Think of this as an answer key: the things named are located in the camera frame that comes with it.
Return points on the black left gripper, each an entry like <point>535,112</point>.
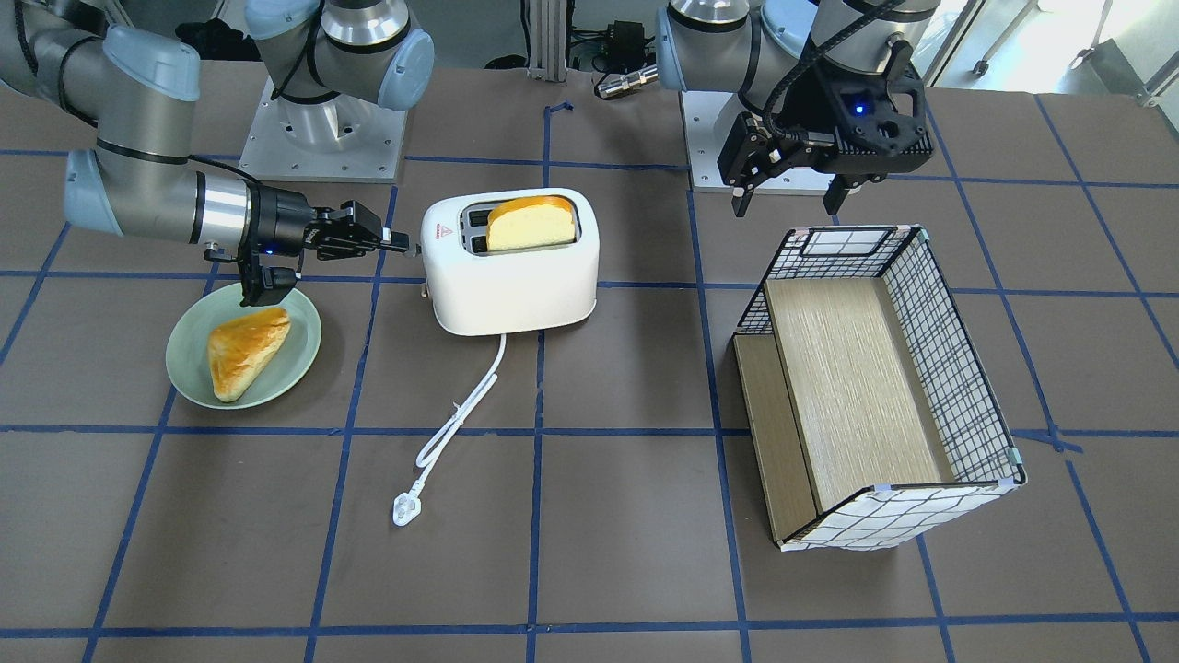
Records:
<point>822,116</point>

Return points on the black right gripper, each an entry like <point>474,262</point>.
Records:
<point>280,224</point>

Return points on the white two-slot toaster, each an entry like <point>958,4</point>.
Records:
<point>476,292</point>

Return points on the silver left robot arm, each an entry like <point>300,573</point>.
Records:
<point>757,53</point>

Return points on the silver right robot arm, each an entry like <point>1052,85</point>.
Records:
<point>138,90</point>

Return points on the yellow bread slice in toaster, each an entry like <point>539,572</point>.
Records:
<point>531,222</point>

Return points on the triangular toasted bread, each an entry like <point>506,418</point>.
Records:
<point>238,350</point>

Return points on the light green plate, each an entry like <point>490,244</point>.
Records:
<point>186,359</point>

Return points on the grid-patterned fabric basket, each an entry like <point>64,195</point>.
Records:
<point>872,417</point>

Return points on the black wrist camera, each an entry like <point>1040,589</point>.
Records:
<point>263,286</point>

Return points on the aluminium frame post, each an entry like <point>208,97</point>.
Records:
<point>547,27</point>

